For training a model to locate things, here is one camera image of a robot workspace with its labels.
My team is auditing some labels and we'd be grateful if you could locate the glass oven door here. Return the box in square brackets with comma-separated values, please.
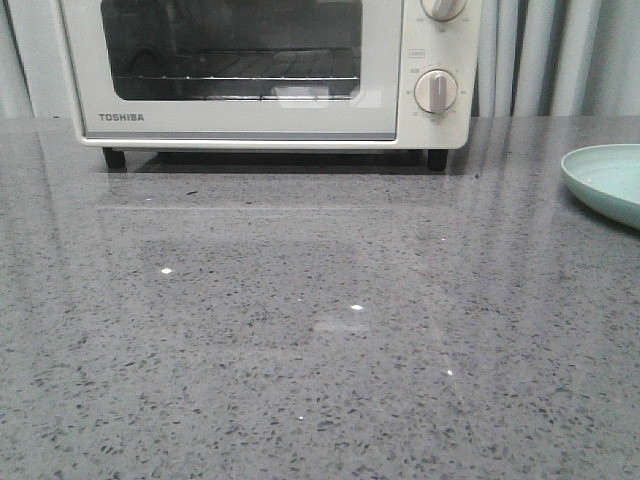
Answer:
[56, 1, 404, 140]

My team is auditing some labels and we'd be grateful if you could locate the lower oven control knob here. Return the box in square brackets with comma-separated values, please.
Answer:
[414, 70, 458, 115]

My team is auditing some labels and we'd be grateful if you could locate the oven control knob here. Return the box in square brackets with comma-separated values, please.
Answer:
[414, 70, 458, 115]
[421, 0, 466, 22]

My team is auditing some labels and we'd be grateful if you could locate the white Toshiba toaster oven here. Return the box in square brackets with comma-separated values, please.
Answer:
[51, 1, 482, 171]

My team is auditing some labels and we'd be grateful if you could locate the upper oven control knob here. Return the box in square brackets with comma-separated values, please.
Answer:
[421, 0, 466, 22]

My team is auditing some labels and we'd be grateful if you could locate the white curtain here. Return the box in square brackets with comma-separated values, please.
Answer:
[1, 1, 639, 119]

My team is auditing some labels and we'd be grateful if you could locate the light green plate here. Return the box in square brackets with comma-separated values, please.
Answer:
[560, 144, 639, 230]

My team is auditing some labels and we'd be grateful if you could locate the wire oven rack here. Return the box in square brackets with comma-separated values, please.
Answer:
[112, 47, 361, 101]

